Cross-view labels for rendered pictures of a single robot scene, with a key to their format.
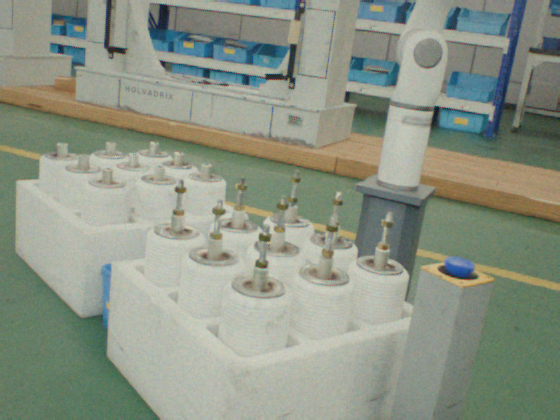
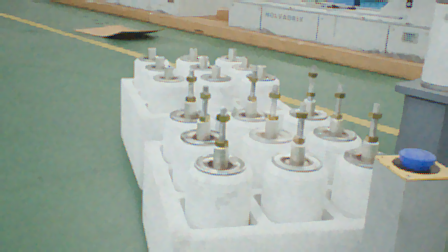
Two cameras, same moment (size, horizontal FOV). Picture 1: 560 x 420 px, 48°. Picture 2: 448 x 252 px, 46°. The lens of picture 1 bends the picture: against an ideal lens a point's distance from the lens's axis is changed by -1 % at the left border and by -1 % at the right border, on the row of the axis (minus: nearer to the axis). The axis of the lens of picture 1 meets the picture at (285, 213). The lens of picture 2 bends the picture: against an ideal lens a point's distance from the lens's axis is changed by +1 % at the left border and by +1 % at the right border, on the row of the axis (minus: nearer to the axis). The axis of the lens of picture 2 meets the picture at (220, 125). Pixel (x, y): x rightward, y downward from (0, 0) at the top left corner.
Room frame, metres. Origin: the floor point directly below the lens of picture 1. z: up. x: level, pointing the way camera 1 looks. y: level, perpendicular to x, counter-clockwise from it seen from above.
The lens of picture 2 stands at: (0.15, -0.27, 0.54)
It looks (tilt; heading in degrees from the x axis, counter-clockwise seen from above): 18 degrees down; 25
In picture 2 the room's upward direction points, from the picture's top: 3 degrees clockwise
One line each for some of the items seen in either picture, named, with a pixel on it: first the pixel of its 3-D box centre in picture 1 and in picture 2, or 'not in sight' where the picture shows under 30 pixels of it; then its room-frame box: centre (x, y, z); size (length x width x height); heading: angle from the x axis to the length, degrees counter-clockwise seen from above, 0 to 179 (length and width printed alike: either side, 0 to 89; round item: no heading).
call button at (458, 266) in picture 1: (458, 268); (416, 161); (0.79, -0.24, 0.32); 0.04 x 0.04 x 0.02
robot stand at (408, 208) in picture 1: (385, 250); (430, 153); (1.35, -0.23, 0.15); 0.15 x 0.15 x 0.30; 69
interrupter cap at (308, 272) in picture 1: (324, 275); (296, 162); (0.87, -0.07, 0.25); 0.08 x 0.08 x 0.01
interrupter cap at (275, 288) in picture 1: (258, 286); (220, 165); (0.80, 0.02, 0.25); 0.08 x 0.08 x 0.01
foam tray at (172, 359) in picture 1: (264, 338); (263, 221); (0.96, 0.01, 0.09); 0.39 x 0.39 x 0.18; 39
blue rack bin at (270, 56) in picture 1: (280, 57); not in sight; (6.22, 0.25, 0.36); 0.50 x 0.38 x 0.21; 158
